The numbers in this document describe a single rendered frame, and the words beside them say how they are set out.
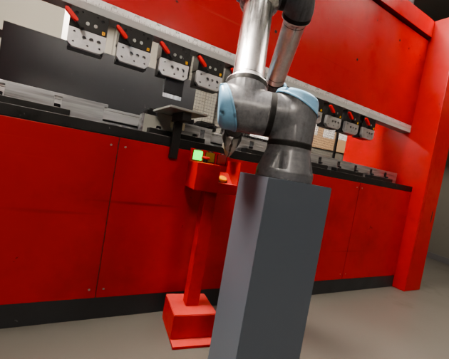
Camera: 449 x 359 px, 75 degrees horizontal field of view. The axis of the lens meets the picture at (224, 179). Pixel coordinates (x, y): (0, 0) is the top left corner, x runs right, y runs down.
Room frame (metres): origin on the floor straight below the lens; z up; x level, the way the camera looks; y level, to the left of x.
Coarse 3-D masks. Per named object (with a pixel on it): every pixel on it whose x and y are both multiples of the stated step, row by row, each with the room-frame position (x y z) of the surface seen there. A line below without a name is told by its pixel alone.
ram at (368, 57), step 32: (64, 0) 1.24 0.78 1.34; (128, 0) 1.36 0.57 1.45; (160, 0) 1.44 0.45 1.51; (192, 0) 1.51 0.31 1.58; (224, 0) 1.60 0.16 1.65; (320, 0) 1.94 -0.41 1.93; (352, 0) 2.08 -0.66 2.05; (160, 32) 1.45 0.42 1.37; (192, 32) 1.53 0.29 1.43; (224, 32) 1.62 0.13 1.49; (320, 32) 1.96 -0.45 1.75; (352, 32) 2.11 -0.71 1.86; (384, 32) 2.29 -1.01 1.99; (416, 32) 2.49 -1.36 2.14; (224, 64) 1.66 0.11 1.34; (320, 64) 1.99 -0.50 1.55; (352, 64) 2.14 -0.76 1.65; (384, 64) 2.33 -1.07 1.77; (416, 64) 2.54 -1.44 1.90; (320, 96) 2.02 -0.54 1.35; (352, 96) 2.18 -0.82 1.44; (384, 96) 2.36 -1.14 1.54; (416, 96) 2.59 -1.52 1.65
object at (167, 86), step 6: (168, 78) 1.52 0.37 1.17; (168, 84) 1.52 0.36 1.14; (174, 84) 1.53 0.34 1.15; (180, 84) 1.55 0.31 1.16; (162, 90) 1.52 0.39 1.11; (168, 90) 1.52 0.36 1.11; (174, 90) 1.54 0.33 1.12; (180, 90) 1.55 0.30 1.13; (168, 96) 1.53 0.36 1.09; (174, 96) 1.55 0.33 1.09; (180, 96) 1.56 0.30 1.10
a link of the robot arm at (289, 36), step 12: (288, 0) 0.88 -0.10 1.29; (300, 0) 0.89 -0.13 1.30; (312, 0) 0.91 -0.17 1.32; (288, 12) 0.93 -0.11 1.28; (300, 12) 0.92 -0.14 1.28; (312, 12) 0.94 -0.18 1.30; (288, 24) 0.97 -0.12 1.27; (300, 24) 0.95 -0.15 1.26; (288, 36) 1.00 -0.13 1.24; (300, 36) 1.01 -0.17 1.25; (276, 48) 1.07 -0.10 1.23; (288, 48) 1.04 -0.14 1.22; (276, 60) 1.09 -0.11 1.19; (288, 60) 1.08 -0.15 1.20; (276, 72) 1.12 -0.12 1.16; (276, 84) 1.17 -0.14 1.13
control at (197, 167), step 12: (216, 156) 1.43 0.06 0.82; (192, 168) 1.30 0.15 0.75; (204, 168) 1.25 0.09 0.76; (216, 168) 1.27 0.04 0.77; (228, 168) 1.44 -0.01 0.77; (240, 168) 1.31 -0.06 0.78; (192, 180) 1.27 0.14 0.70; (204, 180) 1.25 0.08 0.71; (216, 180) 1.27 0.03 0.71; (228, 180) 1.38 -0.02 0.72; (216, 192) 1.28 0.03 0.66; (228, 192) 1.30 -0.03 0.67
